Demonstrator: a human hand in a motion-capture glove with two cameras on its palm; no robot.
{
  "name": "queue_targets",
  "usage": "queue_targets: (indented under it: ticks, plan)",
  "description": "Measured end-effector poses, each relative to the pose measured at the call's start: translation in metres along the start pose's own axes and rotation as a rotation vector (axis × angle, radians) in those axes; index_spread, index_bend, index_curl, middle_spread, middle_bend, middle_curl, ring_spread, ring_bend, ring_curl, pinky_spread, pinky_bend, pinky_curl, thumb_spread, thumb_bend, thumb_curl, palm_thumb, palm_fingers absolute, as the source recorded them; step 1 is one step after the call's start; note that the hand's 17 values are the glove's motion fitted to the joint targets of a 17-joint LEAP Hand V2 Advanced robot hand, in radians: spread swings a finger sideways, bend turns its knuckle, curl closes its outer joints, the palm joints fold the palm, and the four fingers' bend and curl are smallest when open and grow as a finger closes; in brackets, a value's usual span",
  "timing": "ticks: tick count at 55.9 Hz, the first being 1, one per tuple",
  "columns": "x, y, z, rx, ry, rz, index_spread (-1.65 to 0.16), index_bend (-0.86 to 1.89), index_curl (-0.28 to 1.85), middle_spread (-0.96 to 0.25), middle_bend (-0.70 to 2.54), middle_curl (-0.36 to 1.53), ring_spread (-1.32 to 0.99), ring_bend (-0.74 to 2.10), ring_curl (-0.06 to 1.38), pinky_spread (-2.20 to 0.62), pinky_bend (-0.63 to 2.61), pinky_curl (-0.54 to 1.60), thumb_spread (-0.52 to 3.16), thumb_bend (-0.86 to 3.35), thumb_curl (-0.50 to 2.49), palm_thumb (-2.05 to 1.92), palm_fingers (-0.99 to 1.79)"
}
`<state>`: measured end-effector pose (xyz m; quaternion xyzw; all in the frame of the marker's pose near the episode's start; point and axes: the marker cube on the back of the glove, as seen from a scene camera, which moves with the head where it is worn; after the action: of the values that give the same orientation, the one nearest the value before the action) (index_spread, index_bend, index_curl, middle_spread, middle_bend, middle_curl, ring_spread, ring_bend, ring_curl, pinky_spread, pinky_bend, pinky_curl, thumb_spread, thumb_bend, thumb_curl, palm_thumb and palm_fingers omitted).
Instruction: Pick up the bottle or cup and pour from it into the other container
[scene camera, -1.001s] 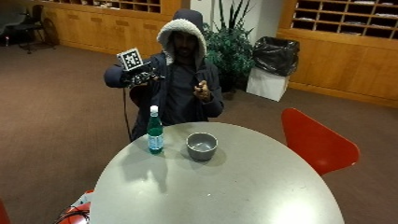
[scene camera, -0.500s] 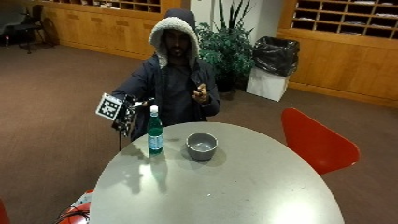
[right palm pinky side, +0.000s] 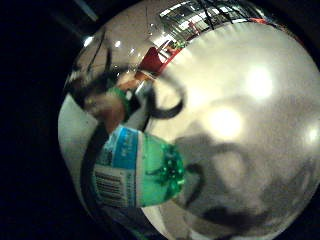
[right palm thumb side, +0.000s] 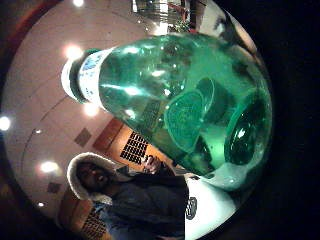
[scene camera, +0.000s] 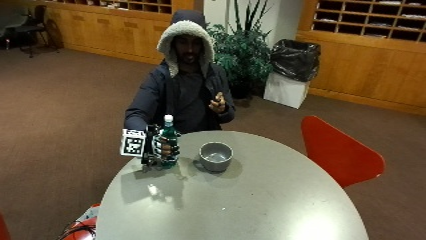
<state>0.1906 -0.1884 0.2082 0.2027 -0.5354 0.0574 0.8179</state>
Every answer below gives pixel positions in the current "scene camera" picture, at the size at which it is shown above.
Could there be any white marker cube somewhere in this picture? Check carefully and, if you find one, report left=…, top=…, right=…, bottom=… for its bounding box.
left=118, top=128, right=148, bottom=158

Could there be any black cable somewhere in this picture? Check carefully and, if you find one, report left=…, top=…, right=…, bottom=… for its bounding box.
left=57, top=219, right=97, bottom=240

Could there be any green potted plant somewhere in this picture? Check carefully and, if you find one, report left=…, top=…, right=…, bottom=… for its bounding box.
left=206, top=0, right=274, bottom=100

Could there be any red chair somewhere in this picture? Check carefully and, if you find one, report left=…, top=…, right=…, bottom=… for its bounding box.
left=299, top=115, right=386, bottom=189

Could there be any black chair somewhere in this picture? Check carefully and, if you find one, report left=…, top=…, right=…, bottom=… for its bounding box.
left=12, top=4, right=61, bottom=58

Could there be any white bin with black bag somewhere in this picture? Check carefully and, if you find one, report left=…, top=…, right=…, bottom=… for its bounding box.
left=262, top=38, right=322, bottom=110

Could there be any wooden pigeonhole cabinet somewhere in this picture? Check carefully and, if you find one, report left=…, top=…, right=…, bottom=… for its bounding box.
left=41, top=0, right=197, bottom=66
left=294, top=0, right=426, bottom=116

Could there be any the person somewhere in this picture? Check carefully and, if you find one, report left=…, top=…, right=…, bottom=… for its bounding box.
left=122, top=9, right=237, bottom=135

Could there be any red and white bag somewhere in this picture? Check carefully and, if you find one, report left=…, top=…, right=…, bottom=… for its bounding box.
left=56, top=203, right=102, bottom=240

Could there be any grey mug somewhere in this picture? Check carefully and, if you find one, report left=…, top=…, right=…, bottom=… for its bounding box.
left=191, top=141, right=234, bottom=173

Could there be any green bottle with white cap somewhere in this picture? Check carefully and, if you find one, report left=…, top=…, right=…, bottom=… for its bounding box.
left=158, top=114, right=181, bottom=169

